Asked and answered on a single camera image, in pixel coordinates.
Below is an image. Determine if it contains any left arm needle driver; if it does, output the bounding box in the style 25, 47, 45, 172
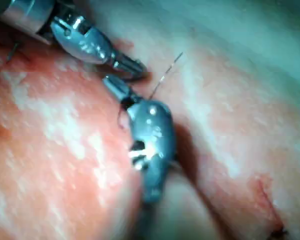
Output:
48, 6, 118, 66

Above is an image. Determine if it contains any black stitching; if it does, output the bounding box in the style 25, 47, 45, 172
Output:
4, 41, 25, 65

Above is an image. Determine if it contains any right arm needle driver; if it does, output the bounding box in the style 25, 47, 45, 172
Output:
126, 98, 177, 204

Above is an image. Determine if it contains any curved steel needle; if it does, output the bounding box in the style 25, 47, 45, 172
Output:
148, 51, 184, 99

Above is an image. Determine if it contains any left arm needle driver jaw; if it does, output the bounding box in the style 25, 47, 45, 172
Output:
112, 52, 146, 74
119, 71, 149, 82

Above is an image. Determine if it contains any tissue pad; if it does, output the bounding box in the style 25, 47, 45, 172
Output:
0, 0, 300, 240

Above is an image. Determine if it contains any right arm needle driver jaw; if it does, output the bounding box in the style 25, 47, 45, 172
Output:
101, 75, 142, 104

